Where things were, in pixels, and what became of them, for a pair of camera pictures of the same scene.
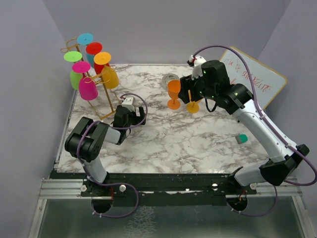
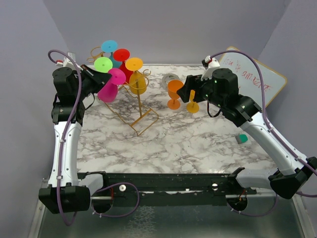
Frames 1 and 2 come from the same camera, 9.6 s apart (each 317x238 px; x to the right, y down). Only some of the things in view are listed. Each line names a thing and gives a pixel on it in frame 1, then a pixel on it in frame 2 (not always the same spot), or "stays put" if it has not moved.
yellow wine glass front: [192, 107] stays put
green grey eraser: [241, 138] stays put
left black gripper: [138, 119] to [99, 79]
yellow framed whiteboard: [269, 82] stays put
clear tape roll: [166, 78] stays put
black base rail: [161, 189] stays put
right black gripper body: [197, 87] stays put
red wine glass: [93, 48] to [123, 54]
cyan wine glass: [85, 38] to [111, 46]
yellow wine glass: [110, 76] to [137, 80]
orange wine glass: [173, 89] stays put
